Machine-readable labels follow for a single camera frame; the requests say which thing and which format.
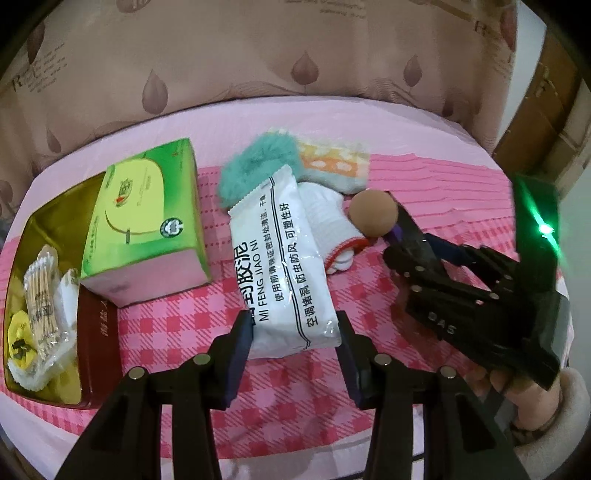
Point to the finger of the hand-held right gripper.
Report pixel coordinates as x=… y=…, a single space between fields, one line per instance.
x=455 y=256
x=415 y=272

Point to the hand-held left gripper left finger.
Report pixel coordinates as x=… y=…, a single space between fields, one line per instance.
x=240 y=360

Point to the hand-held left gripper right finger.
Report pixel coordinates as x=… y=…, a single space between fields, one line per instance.
x=348 y=364

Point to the brown makeup sponge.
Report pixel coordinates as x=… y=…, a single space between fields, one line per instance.
x=371 y=212

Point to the white packet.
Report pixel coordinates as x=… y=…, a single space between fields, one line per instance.
x=277 y=258

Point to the white red-trimmed sock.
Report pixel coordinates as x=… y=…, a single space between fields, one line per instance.
x=323 y=207

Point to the yellow orange dotted towel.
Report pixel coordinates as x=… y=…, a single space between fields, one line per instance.
x=337 y=161

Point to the red tin box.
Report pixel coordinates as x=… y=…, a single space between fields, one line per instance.
x=97 y=332

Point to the teal furry scrunchie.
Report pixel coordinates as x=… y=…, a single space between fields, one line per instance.
x=249 y=161

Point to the cotton swab pack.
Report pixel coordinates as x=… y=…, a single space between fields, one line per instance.
x=41 y=295

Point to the yellow black plush toy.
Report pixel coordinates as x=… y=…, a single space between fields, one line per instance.
x=21 y=332

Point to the person's right forearm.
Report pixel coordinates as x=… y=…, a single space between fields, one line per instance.
x=571 y=401

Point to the person's right hand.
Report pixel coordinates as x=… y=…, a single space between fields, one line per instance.
x=531 y=406

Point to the pink checked blanket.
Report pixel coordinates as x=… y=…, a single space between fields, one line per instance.
x=438 y=184

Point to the green tissue box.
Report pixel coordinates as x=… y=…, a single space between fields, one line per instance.
x=138 y=221

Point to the wooden door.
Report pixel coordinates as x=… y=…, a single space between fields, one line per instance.
x=549 y=101

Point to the beige leaf print curtain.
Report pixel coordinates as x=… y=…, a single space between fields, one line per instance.
x=231 y=55

